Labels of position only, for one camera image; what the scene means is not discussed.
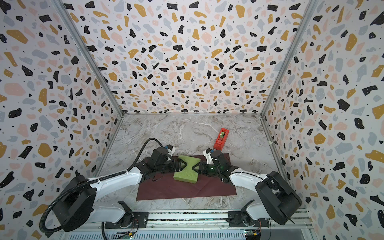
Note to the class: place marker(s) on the green gift box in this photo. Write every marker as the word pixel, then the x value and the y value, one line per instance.
pixel 189 175

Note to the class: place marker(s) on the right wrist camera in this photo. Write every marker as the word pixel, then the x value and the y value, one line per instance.
pixel 207 153

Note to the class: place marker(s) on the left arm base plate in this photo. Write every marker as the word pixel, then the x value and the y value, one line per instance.
pixel 129 220

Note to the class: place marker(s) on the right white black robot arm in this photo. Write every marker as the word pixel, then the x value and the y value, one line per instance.
pixel 276 199

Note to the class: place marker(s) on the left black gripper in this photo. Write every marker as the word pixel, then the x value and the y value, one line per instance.
pixel 178 167

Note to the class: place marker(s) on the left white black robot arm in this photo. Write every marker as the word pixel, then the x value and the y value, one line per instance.
pixel 79 204

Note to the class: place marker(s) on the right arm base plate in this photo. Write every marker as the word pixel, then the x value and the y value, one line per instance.
pixel 243 219

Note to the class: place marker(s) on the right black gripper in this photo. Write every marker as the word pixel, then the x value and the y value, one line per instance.
pixel 206 168

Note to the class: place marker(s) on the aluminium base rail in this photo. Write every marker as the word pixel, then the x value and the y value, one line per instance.
pixel 196 225

